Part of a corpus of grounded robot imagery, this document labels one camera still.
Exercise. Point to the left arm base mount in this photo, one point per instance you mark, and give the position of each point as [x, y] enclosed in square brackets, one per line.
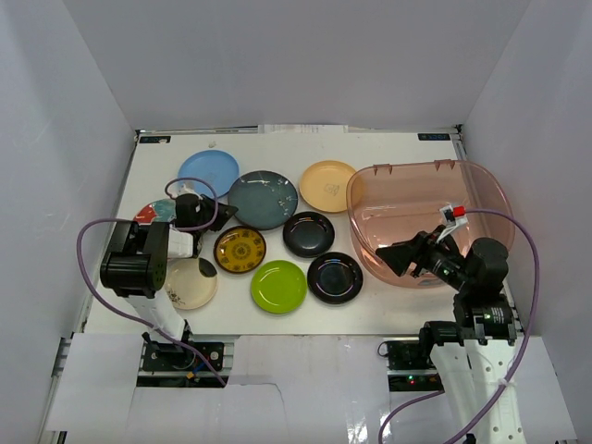
[166, 365]

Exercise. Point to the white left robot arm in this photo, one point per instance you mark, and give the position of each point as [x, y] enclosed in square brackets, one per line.
[157, 267]

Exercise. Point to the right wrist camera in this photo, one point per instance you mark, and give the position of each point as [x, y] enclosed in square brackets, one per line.
[454, 216]

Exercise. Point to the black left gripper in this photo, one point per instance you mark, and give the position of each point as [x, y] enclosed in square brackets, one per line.
[211, 213]

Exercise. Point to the white papers at back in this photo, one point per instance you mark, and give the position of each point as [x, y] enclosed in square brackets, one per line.
[302, 129]

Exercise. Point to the cream plate with flowers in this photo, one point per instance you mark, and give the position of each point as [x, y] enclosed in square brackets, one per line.
[190, 283]

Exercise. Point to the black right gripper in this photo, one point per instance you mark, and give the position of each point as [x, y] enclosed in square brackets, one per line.
[418, 250]

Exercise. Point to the orange plastic plate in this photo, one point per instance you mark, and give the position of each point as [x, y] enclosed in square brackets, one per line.
[323, 185]

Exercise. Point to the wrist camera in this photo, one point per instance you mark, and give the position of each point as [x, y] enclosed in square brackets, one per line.
[186, 188]
[454, 216]

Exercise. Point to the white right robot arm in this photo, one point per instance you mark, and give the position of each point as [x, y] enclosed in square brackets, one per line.
[474, 353]

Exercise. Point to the black corner label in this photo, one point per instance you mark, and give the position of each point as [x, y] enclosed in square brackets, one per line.
[433, 137]
[154, 139]

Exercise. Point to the red teal floral plate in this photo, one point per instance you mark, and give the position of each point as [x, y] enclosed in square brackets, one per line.
[162, 210]

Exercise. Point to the black glossy plate lower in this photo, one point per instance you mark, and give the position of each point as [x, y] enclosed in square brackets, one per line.
[335, 278]

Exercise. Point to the dark teal blossom plate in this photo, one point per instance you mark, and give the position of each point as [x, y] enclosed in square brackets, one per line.
[265, 199]

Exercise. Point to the black glossy plate upper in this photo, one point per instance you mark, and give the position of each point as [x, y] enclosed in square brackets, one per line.
[308, 234]

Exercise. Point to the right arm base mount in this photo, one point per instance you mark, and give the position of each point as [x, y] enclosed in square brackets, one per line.
[408, 369]

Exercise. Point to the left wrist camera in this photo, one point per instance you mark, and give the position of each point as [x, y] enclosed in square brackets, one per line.
[186, 188]

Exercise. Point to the lime green plate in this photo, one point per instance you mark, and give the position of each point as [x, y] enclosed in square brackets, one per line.
[279, 287]

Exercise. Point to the light blue plastic plate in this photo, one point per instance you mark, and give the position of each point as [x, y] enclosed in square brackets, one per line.
[218, 168]

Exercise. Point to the black glossy plate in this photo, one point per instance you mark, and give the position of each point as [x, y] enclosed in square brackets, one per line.
[308, 234]
[335, 278]

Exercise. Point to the yellow patterned brown-rim plate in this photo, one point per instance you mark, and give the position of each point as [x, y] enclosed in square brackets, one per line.
[239, 250]

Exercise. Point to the pink transparent plastic bin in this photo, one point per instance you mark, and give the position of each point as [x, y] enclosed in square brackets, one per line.
[391, 203]

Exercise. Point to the right black corner label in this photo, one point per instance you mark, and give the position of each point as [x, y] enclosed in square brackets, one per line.
[433, 137]

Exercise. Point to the left black corner label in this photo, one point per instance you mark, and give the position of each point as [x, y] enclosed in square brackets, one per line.
[154, 139]

